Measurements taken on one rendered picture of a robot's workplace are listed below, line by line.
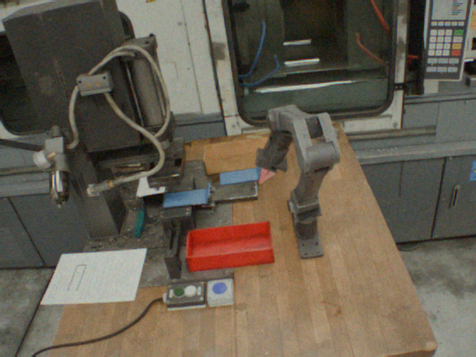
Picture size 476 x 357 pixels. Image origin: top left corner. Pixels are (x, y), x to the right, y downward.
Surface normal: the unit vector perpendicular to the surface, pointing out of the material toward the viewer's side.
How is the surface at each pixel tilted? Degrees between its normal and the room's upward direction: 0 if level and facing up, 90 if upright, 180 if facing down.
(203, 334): 0
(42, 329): 0
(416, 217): 90
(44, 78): 90
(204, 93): 90
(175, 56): 90
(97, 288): 1
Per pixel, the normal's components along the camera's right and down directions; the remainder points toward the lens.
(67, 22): 0.04, 0.57
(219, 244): -0.13, -0.81
